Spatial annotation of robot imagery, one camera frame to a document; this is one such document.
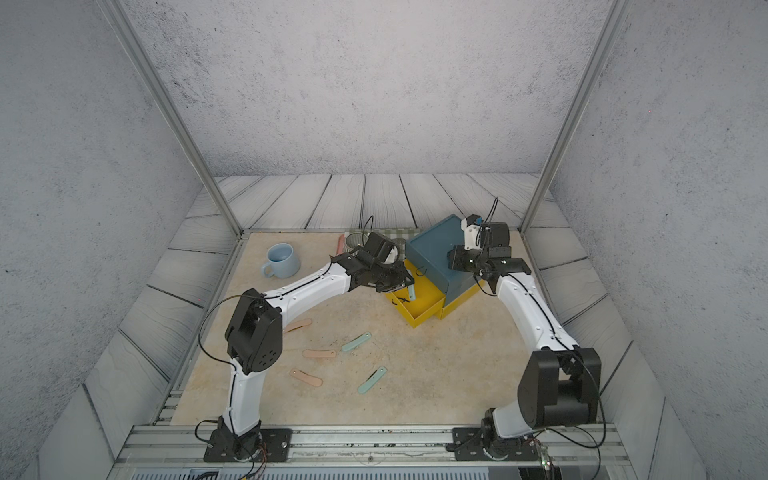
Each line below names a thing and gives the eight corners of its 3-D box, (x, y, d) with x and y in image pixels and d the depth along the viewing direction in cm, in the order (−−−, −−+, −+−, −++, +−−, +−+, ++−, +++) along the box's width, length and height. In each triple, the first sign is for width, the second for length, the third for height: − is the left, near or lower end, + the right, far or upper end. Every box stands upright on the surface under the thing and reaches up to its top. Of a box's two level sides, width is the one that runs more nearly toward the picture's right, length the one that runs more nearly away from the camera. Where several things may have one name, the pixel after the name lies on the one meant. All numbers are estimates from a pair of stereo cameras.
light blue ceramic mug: (268, 282, 108) (259, 266, 101) (276, 259, 115) (268, 242, 108) (296, 282, 108) (289, 266, 101) (302, 259, 115) (295, 242, 108)
